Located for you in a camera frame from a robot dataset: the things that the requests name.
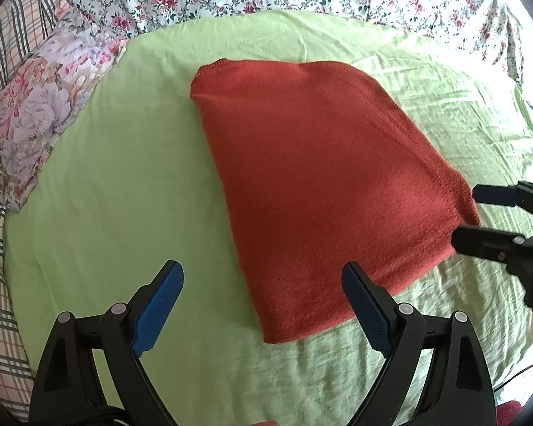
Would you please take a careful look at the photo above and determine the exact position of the orange knit sweater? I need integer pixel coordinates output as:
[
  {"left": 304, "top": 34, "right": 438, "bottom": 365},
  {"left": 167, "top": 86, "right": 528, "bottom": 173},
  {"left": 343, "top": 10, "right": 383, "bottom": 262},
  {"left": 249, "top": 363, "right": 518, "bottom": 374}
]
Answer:
[{"left": 190, "top": 59, "right": 480, "bottom": 344}]

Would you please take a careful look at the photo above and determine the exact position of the dark red fuzzy cloth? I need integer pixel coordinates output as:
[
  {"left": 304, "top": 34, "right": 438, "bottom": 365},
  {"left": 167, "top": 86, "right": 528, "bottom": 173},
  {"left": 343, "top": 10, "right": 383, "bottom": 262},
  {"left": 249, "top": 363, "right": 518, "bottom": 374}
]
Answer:
[{"left": 496, "top": 400, "right": 522, "bottom": 426}]

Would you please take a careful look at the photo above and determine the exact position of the pink peony floral pillow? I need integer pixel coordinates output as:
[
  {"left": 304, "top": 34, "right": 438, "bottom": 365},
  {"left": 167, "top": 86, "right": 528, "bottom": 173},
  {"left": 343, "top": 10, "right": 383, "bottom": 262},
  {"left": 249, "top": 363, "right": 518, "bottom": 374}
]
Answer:
[{"left": 0, "top": 29, "right": 128, "bottom": 212}]

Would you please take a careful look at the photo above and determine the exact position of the thin black cable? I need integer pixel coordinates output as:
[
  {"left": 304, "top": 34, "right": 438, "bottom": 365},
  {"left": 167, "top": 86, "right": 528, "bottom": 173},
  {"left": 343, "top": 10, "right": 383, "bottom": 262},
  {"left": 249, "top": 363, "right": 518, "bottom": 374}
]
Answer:
[{"left": 492, "top": 354, "right": 533, "bottom": 393}]

